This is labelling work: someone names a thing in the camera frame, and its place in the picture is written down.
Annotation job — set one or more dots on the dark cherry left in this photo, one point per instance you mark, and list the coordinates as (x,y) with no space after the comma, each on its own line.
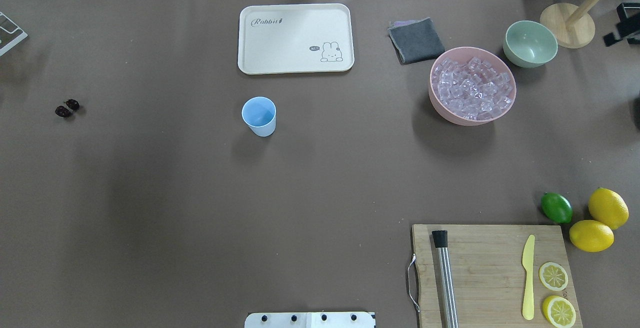
(63,112)

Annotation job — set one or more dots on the grey folded cloth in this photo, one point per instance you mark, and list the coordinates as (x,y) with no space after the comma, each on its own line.
(416,40)

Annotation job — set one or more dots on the cream rabbit tray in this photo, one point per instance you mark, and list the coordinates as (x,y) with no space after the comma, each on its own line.
(295,38)

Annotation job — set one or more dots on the steel muddler black tip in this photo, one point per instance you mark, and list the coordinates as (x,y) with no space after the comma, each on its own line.
(447,291)

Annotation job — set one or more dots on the clear ice cubes pile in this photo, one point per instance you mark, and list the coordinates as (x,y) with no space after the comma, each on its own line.
(472,88)

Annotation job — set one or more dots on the wooden cutting board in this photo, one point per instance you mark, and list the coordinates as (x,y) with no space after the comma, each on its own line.
(487,273)

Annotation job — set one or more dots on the yellow plastic knife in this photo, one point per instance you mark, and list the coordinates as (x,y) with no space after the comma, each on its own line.
(527,261)

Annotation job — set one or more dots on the green lime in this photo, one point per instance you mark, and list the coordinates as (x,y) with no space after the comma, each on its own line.
(557,208)

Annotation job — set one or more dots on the light blue plastic cup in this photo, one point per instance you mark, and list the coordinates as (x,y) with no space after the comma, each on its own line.
(260,115)

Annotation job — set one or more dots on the yellow lemon far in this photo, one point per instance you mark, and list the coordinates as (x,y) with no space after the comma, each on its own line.
(608,207)

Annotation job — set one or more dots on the dark cherry right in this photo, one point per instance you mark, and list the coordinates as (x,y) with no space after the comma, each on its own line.
(72,104)

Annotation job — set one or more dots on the yellow lemon near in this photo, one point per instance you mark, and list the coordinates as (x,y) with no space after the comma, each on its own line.
(591,236)

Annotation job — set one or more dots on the lemon half lower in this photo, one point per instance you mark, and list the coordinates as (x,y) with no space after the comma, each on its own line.
(559,312)

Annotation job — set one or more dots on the lemon slice upper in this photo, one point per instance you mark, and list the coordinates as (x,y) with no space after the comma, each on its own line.
(553,276)

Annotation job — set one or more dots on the wooden cup stand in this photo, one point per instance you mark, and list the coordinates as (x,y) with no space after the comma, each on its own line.
(571,25)

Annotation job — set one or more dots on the pink bowl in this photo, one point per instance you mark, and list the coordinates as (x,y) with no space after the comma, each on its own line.
(440,103)

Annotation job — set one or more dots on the yellow lemon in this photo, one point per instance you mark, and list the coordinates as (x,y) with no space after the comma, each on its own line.
(608,207)
(591,236)

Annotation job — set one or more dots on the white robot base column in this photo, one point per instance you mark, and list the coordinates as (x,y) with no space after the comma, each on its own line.
(319,319)

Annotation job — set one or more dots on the dark cherry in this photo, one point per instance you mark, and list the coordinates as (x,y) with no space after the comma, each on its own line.
(63,112)
(72,104)

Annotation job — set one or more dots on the green ceramic bowl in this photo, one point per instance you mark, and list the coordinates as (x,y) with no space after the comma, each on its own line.
(529,44)

